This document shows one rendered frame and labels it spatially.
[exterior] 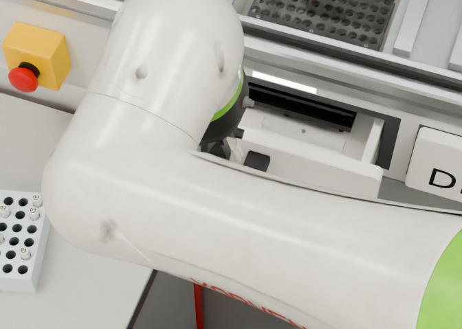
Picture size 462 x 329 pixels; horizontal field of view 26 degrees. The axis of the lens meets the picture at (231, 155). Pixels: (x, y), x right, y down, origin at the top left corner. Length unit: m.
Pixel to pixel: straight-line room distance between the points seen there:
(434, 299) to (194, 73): 0.29
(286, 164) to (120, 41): 0.45
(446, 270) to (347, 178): 0.60
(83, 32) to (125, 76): 0.53
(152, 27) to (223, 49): 0.06
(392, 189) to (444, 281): 0.76
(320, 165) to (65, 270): 0.36
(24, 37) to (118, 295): 0.35
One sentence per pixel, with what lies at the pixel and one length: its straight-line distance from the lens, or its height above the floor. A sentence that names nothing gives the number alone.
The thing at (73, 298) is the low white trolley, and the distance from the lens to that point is 1.27.
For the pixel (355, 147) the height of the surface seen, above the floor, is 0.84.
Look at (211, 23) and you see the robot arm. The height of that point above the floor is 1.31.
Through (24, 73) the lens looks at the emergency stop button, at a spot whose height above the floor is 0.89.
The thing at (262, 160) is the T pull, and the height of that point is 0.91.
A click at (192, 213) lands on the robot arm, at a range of 0.69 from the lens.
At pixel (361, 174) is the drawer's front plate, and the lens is 1.16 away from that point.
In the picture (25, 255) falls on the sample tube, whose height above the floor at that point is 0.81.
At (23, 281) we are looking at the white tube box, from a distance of 1.26.
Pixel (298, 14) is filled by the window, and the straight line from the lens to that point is 1.14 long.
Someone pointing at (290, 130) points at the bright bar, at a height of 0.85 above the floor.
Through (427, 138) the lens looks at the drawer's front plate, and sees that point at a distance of 1.20.
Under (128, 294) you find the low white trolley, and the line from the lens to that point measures 1.27.
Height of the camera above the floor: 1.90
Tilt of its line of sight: 57 degrees down
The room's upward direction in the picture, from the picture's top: straight up
